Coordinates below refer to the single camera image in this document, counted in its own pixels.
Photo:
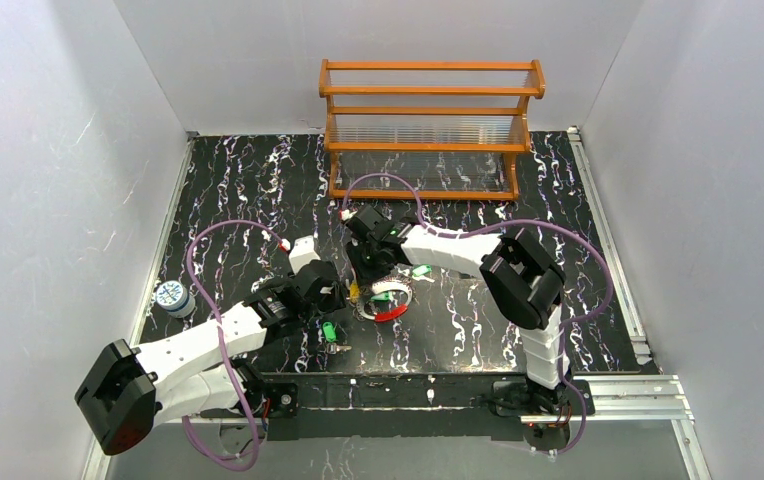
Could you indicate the orange wooden shelf rack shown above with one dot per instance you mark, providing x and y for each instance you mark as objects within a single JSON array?
[{"x": 464, "y": 108}]

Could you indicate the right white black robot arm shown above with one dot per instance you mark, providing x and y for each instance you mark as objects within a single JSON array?
[{"x": 525, "y": 283}]

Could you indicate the teal tag key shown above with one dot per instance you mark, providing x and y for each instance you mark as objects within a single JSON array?
[{"x": 386, "y": 296}]

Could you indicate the metal keyring with red handle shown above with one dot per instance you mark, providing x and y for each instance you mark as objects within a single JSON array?
[{"x": 383, "y": 312}]

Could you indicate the yellow key tag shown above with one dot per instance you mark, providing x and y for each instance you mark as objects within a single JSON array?
[{"x": 354, "y": 293}]

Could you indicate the green tag key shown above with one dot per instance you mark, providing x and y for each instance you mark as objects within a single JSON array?
[
  {"x": 422, "y": 273},
  {"x": 332, "y": 345}
]

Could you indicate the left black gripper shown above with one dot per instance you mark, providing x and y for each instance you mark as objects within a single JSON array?
[{"x": 332, "y": 295}]

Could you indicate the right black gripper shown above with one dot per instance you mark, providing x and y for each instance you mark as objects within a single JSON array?
[{"x": 362, "y": 256}]

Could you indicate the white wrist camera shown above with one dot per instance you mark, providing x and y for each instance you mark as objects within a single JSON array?
[
  {"x": 303, "y": 252},
  {"x": 345, "y": 215}
]

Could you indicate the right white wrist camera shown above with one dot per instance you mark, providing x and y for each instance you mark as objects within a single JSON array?
[{"x": 345, "y": 215}]

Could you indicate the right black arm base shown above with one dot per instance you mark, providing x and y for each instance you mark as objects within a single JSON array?
[{"x": 547, "y": 413}]

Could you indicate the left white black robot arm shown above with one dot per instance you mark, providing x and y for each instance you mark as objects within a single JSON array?
[{"x": 130, "y": 389}]

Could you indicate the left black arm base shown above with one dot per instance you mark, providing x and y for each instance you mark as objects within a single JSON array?
[{"x": 270, "y": 397}]

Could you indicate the aluminium front rail frame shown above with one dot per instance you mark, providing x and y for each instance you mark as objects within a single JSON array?
[{"x": 423, "y": 426}]

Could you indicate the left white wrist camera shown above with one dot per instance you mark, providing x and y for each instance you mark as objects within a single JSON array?
[{"x": 303, "y": 252}]

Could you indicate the small blue white jar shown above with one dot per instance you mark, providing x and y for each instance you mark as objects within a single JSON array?
[{"x": 175, "y": 299}]

